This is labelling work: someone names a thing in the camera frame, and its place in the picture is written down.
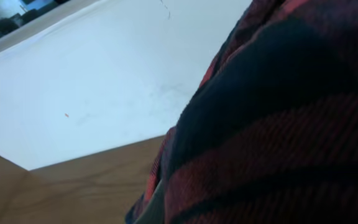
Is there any red navy plaid shirt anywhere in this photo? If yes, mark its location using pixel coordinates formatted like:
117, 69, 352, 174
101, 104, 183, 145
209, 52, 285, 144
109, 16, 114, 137
125, 0, 358, 224

